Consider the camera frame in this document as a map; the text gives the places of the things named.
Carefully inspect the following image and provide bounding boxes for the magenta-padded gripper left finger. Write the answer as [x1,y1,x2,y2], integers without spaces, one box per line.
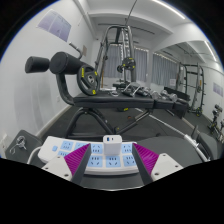
[40,143,93,186]

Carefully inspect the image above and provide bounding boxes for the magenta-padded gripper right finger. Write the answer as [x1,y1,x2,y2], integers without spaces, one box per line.
[131,142,184,186]

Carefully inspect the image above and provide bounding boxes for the white power strip blue sockets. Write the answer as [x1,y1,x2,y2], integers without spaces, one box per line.
[37,135,145,176]

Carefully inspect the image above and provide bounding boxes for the silver barbell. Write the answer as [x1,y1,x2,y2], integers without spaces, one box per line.
[134,108,209,163]

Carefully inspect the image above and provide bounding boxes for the metal key bunch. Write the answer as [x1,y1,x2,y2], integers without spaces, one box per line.
[9,135,28,155]

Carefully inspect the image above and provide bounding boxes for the chrome dumbbell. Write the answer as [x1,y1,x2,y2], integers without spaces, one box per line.
[159,89,179,103]
[138,87,161,99]

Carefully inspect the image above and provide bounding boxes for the black weight bench roller pads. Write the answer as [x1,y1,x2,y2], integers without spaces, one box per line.
[24,51,191,138]

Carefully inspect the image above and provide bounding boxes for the large black box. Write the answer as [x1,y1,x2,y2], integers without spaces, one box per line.
[163,86,191,103]

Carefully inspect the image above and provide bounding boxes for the dumbbell rack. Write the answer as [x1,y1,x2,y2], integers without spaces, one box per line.
[208,104,224,143]

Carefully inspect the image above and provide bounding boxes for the black weight plate yellow marks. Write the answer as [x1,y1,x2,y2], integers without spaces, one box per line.
[76,64,100,96]

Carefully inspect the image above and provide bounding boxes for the black power rack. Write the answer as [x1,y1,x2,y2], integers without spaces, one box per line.
[176,61,206,118]

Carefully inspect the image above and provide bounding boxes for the grey window curtain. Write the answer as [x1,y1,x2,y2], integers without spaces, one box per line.
[103,44,149,83]
[151,53,179,87]

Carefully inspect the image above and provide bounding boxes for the black plate on machine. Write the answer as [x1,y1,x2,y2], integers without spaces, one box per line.
[116,56,137,74]

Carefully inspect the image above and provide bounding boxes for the long ceiling light strip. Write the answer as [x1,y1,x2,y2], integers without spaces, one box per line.
[151,0,186,20]
[203,39,218,63]

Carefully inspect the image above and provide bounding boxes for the white power strip cable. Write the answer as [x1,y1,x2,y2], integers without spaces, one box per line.
[26,147,44,165]

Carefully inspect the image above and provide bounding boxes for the metal V-shaped cable handle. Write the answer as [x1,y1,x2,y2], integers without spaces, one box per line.
[121,82,143,98]

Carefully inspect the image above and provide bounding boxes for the small chrome cable handle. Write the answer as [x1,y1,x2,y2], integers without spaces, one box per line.
[99,87,119,98]

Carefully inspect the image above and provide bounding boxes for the small purple wall poster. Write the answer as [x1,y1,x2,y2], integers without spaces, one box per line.
[212,82,224,98]

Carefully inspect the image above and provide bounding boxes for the grey cable machine frame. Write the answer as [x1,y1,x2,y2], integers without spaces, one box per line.
[94,24,138,84]

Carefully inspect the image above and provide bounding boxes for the large purple wall poster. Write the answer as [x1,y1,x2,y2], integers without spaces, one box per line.
[36,8,73,43]

